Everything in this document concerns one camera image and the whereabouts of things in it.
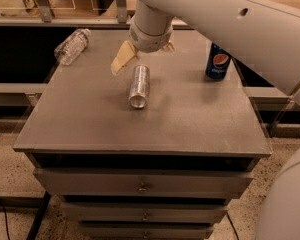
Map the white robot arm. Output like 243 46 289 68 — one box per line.
111 0 300 240

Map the grey drawer cabinet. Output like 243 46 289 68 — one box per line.
15 30 271 240

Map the silver redbull can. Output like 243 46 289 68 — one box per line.
128 65 150 109

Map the clear plastic water bottle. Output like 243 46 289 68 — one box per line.
54 28 91 66

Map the blue pepsi can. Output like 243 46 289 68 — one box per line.
205 43 231 81

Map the metal railing frame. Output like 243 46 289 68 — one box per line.
0 0 191 30

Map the black floor cable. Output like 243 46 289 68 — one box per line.
0 190 12 240

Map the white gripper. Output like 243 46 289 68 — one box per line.
111 15 175 75

